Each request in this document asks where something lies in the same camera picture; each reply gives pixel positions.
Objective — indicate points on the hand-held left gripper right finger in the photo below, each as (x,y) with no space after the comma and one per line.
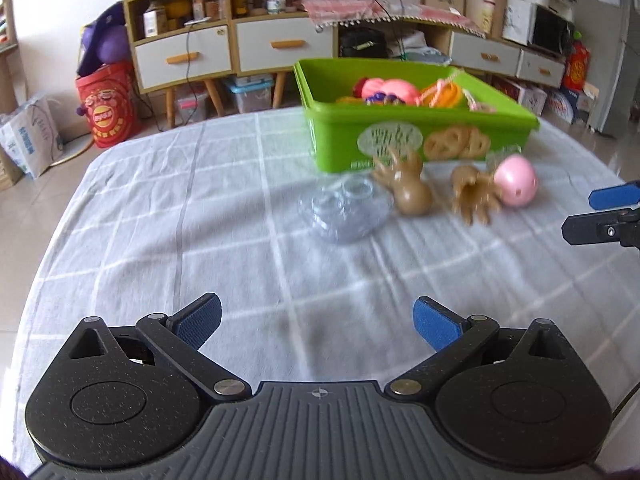
(435,322)

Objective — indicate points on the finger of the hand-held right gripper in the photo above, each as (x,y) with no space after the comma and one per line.
(595,229)
(612,196)

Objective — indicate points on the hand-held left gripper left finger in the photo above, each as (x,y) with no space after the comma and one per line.
(200,322)

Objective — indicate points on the pink toy ball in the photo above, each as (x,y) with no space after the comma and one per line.
(517,182)

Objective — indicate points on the tan toy hand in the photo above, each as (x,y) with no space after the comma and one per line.
(410,192)
(472,190)

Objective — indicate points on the clear plastic tray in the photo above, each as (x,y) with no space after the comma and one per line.
(345,205)

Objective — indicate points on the tan starfish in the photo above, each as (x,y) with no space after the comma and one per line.
(482,107)

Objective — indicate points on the green plastic box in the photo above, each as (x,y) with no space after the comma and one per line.
(340,130)

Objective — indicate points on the purple toy grapes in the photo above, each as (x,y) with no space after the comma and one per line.
(382,99)

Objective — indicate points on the pink cactus toy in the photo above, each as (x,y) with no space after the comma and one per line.
(387,87)

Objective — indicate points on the white checked tablecloth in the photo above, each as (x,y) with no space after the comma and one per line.
(200,220)

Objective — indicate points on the red gift bag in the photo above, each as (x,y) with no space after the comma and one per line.
(576,67)

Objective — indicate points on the white printed carton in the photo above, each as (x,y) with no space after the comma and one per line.
(522,96)

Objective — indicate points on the grey refrigerator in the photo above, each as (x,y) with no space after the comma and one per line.
(615,50)

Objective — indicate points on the white microwave oven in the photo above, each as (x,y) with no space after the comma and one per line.
(545,30)

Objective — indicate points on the cream tall bottle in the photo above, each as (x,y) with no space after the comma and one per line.
(489,7)

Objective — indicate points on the red printed bucket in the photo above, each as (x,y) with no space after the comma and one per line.
(107,110)

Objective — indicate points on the wooden TV stand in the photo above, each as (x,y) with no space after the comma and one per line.
(440,40)

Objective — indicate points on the blue lid storage bin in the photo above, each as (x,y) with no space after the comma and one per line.
(250,95)

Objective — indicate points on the white shopping bag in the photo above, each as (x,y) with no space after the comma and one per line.
(30,135)

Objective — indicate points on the wooden cabinet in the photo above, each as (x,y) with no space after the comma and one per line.
(232,50)

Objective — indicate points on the black bag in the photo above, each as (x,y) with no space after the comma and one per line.
(362,42)

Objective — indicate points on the purple plush toy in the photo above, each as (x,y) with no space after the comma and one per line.
(107,42)

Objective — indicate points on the pink fringed cloth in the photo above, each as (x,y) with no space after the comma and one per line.
(380,12)

